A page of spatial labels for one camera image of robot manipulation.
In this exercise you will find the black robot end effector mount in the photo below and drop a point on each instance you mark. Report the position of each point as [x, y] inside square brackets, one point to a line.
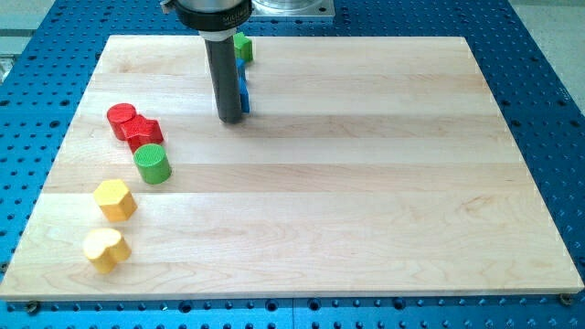
[214, 20]

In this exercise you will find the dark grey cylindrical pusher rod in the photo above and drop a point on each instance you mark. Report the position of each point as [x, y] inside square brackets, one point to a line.
[225, 79]

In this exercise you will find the silver robot base flange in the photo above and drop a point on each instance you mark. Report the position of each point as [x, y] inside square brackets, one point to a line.
[293, 8]

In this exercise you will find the blue block upper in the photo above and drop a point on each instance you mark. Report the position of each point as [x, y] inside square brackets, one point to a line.
[241, 68]

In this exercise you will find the blue block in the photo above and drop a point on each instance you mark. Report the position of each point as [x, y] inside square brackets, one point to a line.
[241, 68]
[244, 96]

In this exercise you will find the green cube block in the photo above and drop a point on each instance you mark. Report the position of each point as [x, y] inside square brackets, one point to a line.
[243, 47]

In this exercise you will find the blue block lower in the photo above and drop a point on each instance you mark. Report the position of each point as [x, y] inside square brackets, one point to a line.
[244, 96]

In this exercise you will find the red star block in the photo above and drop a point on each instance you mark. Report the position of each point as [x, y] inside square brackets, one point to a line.
[140, 131]

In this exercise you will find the red cylinder block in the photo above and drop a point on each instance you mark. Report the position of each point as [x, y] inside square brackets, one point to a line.
[117, 115]

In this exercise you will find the green cylinder block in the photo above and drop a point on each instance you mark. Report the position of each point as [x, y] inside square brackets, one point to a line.
[152, 163]

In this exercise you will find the yellow hexagon block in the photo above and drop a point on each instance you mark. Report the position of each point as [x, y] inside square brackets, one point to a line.
[115, 200]

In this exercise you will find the light wooden board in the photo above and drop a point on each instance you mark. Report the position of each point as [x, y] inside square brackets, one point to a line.
[368, 166]

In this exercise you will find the yellow heart block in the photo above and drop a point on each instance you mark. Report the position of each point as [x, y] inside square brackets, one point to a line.
[104, 248]

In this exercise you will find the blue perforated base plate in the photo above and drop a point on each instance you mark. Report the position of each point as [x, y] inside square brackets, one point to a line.
[45, 85]

